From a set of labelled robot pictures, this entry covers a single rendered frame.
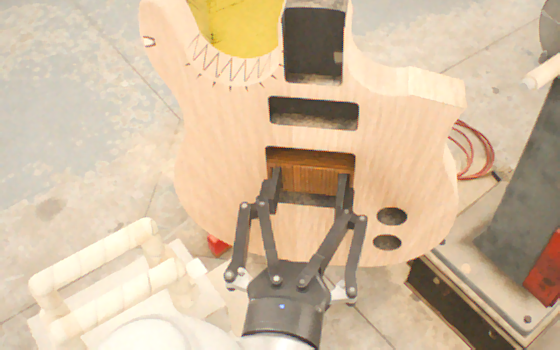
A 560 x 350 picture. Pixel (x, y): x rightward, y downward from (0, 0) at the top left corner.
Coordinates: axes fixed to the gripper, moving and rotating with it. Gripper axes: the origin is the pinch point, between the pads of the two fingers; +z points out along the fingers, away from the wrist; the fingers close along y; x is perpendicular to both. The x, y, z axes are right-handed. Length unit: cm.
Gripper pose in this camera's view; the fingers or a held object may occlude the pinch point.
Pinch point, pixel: (309, 182)
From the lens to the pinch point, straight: 64.3
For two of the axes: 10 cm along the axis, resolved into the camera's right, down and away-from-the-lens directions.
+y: 9.9, 1.0, -1.4
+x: -0.4, -6.5, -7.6
